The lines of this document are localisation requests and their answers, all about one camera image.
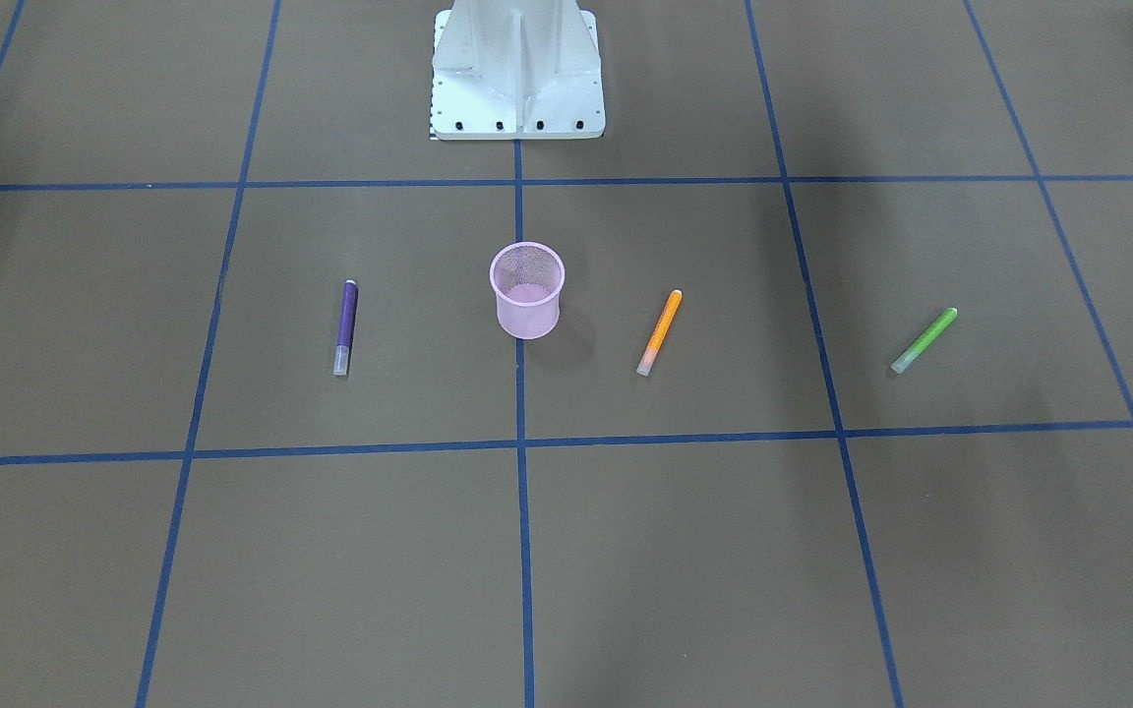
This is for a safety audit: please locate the orange marker pen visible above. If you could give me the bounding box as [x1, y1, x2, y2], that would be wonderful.
[634, 288, 684, 377]

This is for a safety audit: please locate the purple marker pen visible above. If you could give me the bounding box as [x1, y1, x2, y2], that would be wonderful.
[332, 279, 359, 378]

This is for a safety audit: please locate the green marker pen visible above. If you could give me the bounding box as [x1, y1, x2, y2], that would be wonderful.
[889, 308, 959, 375]

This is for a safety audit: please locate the pink mesh pen holder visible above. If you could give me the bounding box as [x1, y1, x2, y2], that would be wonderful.
[487, 241, 567, 340]

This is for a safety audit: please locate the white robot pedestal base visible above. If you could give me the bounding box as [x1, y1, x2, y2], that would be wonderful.
[429, 1, 607, 140]

